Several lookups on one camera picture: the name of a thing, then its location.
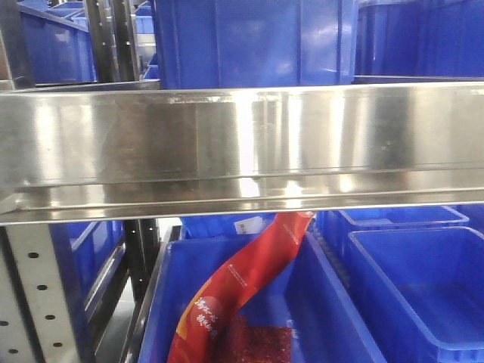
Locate blue bin upper middle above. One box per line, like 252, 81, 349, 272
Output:
152, 1, 358, 89

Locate blue bin upper right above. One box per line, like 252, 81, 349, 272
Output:
355, 1, 483, 78

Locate blue bin lower middle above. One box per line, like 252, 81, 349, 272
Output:
138, 234, 385, 362

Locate blue bin lower right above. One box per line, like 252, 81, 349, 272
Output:
349, 227, 483, 362

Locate small blue bin rear right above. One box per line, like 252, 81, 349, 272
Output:
318, 206, 470, 244

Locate blue bin upper left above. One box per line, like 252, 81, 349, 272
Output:
17, 1, 98, 84

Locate perforated steel shelf upright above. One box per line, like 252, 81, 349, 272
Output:
1, 224, 82, 362

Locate dark perforated rear upright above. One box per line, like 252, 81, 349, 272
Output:
83, 0, 139, 83

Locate red snack bag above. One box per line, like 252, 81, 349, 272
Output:
167, 211, 315, 362

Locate dark red mesh packet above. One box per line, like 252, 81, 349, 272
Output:
212, 315, 292, 362

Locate blue bin lower left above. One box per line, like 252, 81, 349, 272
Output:
51, 219, 126, 326

